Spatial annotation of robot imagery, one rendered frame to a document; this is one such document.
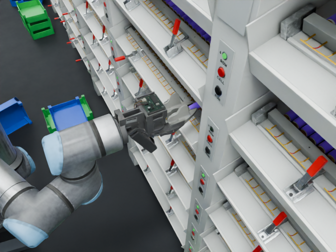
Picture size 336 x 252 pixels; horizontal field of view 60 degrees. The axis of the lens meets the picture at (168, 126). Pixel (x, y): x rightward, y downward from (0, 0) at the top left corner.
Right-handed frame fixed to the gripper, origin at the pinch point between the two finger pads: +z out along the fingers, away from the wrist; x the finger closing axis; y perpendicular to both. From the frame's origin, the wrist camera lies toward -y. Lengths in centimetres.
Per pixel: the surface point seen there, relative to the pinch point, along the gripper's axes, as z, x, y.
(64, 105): -27, 109, -83
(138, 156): 0, 48, -82
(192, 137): -0.9, -4.0, -6.8
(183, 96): 2.7, 7.8, -3.0
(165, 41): 0.1, 14.4, 12.4
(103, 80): 0, 98, -63
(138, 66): -1.6, 31.7, -7.1
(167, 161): 1.0, 14.3, -43.8
